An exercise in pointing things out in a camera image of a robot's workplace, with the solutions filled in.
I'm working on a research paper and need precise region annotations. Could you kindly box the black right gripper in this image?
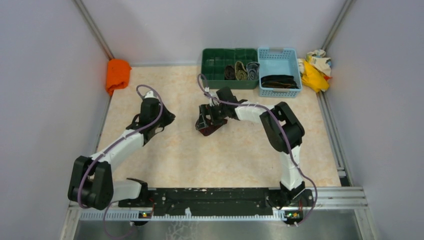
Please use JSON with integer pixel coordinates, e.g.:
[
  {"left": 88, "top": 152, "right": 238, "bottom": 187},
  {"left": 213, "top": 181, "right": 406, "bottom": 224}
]
[{"left": 196, "top": 103, "right": 229, "bottom": 131}]

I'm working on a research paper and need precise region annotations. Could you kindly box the red navy striped tie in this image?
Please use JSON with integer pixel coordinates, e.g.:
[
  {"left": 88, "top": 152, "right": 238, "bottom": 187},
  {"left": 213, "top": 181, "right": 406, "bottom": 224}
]
[{"left": 196, "top": 119, "right": 228, "bottom": 137}]

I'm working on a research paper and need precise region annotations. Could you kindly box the green compartment organizer tray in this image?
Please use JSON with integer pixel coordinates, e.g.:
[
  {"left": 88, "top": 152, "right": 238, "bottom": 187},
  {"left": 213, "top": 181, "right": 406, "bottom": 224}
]
[{"left": 201, "top": 48, "right": 259, "bottom": 90}]

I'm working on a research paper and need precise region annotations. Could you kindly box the light blue plastic basket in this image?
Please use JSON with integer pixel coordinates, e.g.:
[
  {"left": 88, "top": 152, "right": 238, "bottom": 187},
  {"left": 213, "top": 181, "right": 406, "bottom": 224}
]
[{"left": 257, "top": 47, "right": 303, "bottom": 98}]

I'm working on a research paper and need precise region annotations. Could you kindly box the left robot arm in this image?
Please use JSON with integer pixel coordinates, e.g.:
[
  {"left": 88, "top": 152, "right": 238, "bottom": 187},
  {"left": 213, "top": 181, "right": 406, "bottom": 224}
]
[{"left": 67, "top": 97, "right": 176, "bottom": 210}]

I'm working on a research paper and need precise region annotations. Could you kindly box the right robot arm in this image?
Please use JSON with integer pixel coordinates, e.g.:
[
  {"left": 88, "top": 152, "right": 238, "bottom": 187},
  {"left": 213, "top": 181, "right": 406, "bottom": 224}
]
[{"left": 195, "top": 87, "right": 305, "bottom": 206}]

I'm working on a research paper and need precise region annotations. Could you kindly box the dark brown rolled tie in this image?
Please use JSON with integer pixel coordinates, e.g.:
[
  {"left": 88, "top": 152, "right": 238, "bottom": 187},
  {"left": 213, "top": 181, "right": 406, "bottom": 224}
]
[{"left": 224, "top": 65, "right": 236, "bottom": 80}]

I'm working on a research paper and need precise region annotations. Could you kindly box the orange folded cloth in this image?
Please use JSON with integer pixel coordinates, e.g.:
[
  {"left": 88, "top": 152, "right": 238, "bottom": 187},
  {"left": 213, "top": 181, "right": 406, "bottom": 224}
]
[{"left": 105, "top": 59, "right": 132, "bottom": 96}]

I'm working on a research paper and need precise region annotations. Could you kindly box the olive rolled tie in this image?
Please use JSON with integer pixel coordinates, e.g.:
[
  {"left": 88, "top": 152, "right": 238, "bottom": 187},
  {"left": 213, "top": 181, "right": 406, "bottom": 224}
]
[{"left": 234, "top": 60, "right": 248, "bottom": 81}]

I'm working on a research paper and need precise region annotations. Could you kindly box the grey rolled tie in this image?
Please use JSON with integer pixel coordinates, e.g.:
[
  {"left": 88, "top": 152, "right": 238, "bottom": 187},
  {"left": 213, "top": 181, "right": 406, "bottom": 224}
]
[{"left": 246, "top": 61, "right": 260, "bottom": 81}]

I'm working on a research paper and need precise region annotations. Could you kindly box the black tie in basket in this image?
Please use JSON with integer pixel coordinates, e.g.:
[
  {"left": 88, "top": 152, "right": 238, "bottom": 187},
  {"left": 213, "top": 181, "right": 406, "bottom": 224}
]
[{"left": 260, "top": 74, "right": 299, "bottom": 89}]

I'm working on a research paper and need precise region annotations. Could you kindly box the yellow crumpled cloth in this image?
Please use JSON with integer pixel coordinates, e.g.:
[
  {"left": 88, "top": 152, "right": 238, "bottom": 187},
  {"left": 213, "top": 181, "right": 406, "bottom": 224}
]
[{"left": 301, "top": 60, "right": 331, "bottom": 93}]

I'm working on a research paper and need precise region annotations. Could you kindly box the white patterned crumpled cloth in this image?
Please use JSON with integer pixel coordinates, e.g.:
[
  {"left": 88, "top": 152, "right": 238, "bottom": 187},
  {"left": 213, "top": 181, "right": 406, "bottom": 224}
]
[{"left": 297, "top": 49, "right": 333, "bottom": 77}]

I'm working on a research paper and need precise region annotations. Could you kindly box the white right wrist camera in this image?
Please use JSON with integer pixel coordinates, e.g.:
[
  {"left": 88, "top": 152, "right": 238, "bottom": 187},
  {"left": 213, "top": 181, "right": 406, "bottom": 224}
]
[{"left": 204, "top": 87, "right": 220, "bottom": 107}]

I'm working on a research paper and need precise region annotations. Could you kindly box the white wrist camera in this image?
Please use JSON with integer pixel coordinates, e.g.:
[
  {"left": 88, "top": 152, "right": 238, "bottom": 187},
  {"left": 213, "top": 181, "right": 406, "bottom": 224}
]
[
  {"left": 143, "top": 90, "right": 159, "bottom": 100},
  {"left": 204, "top": 87, "right": 220, "bottom": 107}
]

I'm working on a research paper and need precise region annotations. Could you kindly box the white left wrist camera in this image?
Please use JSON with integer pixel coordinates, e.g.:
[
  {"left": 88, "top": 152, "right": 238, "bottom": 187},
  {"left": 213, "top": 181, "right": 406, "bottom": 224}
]
[{"left": 143, "top": 90, "right": 159, "bottom": 100}]

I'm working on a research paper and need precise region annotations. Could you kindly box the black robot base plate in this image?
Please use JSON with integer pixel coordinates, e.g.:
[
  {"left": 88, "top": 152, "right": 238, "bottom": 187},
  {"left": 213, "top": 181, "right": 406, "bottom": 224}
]
[{"left": 118, "top": 187, "right": 314, "bottom": 217}]

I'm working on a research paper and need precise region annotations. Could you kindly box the white slotted cable duct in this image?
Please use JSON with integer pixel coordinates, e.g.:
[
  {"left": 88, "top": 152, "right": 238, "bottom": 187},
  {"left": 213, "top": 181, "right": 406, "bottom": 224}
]
[{"left": 79, "top": 209, "right": 287, "bottom": 222}]

